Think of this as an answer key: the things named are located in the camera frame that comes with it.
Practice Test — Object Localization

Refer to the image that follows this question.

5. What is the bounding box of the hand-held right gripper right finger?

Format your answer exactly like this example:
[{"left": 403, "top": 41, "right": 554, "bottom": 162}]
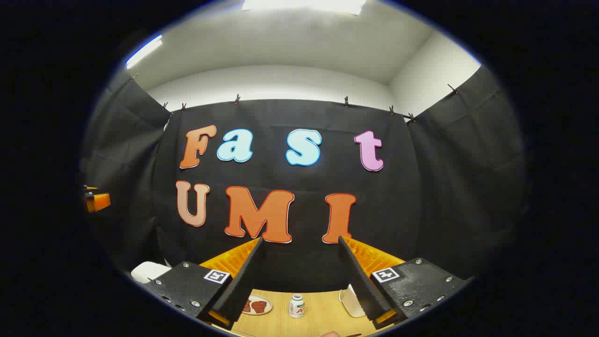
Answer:
[{"left": 338, "top": 235, "right": 471, "bottom": 330}]

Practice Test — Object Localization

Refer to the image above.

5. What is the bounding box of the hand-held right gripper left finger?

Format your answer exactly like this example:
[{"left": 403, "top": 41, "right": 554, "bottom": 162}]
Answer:
[{"left": 143, "top": 238, "right": 264, "bottom": 330}]

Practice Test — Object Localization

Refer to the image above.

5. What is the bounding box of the white green-label bottle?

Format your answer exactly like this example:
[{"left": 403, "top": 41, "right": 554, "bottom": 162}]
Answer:
[{"left": 288, "top": 293, "right": 306, "bottom": 319}]

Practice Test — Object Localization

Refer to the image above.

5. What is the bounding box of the white toaster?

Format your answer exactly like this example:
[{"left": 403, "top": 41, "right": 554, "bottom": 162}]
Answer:
[{"left": 338, "top": 285, "right": 366, "bottom": 318}]

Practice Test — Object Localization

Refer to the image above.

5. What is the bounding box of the white rice cooker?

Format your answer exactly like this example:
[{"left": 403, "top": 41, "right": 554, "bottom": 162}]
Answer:
[{"left": 131, "top": 261, "right": 172, "bottom": 284}]

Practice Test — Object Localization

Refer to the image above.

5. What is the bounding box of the rectangular ceiling light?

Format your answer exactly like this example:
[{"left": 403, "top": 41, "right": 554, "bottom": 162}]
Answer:
[{"left": 242, "top": 0, "right": 366, "bottom": 15}]

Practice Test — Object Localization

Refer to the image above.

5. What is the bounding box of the white plate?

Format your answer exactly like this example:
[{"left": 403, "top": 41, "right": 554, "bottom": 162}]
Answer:
[{"left": 242, "top": 295, "right": 273, "bottom": 316}]

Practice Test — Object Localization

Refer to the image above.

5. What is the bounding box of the black backdrop cloth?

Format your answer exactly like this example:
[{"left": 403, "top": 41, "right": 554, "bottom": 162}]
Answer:
[{"left": 80, "top": 70, "right": 527, "bottom": 293}]

